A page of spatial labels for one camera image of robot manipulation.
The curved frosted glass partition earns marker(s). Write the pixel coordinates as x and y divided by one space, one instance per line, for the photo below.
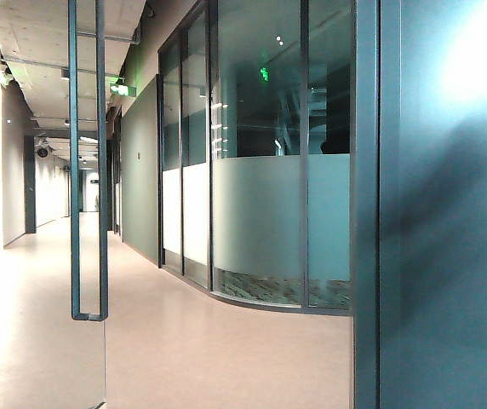
260 213

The green illuminated exit sign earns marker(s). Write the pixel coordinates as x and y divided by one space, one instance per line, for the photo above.
123 89

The bright linear ceiling light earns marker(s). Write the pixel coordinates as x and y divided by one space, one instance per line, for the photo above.
88 139

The grey ceiling conduit pipe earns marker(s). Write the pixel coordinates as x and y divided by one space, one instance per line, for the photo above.
118 37

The boxy ceiling spot light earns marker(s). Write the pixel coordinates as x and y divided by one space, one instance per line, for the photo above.
65 73

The frameless glass door panel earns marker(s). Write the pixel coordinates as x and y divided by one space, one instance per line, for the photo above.
35 341

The dark metal door frame post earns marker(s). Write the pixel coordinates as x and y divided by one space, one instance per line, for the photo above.
366 213

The dome security camera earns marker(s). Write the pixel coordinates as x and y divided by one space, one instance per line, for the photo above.
42 151

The dark grey wall pillar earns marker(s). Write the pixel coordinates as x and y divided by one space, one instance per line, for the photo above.
30 187

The white ceiling-mounted camera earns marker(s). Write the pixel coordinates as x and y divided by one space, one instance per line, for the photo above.
3 72

